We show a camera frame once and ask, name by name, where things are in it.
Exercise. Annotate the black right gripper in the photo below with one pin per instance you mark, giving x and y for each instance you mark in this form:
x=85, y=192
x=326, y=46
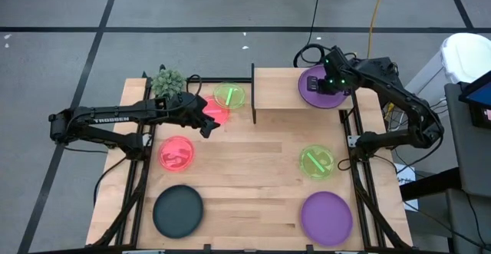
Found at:
x=333, y=73

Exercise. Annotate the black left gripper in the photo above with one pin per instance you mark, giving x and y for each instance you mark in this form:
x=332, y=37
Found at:
x=188, y=110

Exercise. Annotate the pink bowl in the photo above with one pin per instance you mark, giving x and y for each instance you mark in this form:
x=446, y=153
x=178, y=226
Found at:
x=218, y=116

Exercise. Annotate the purple plastic plate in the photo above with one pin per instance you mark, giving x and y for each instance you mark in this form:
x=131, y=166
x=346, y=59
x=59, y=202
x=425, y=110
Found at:
x=326, y=218
x=318, y=100

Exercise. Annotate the green translucent plate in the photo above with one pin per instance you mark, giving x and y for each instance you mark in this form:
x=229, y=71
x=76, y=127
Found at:
x=238, y=100
x=317, y=162

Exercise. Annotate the red plate with curved mark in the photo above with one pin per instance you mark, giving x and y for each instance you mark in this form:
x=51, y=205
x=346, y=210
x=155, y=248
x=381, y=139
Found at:
x=176, y=154

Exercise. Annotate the dark teal plate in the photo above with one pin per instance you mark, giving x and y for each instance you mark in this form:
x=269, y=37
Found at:
x=178, y=212

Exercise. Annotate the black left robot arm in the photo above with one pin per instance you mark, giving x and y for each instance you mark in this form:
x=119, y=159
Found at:
x=111, y=117

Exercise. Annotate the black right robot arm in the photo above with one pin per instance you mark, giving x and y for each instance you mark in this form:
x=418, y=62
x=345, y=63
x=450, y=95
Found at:
x=406, y=100

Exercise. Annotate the wooden shelf with black legs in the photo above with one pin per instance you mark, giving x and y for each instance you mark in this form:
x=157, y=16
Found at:
x=276, y=89

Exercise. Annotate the potted green succulent plant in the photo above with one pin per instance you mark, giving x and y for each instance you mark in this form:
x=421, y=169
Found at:
x=169, y=82

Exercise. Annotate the yellow plugs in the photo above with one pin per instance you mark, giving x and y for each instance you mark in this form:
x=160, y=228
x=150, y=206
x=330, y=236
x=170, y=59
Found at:
x=390, y=107

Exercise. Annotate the white paper sheet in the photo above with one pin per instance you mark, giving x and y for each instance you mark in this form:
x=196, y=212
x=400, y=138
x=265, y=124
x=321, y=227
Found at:
x=406, y=175

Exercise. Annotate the white lidded bin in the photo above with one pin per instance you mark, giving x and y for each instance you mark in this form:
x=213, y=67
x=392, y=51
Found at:
x=466, y=56

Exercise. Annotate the black tablet screen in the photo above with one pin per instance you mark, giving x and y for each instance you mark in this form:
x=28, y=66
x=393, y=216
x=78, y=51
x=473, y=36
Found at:
x=481, y=94

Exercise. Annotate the grey cart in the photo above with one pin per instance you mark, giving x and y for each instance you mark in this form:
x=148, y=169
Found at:
x=470, y=150

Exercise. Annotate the black aluminium table frame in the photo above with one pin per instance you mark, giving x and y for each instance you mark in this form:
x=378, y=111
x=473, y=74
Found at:
x=218, y=80

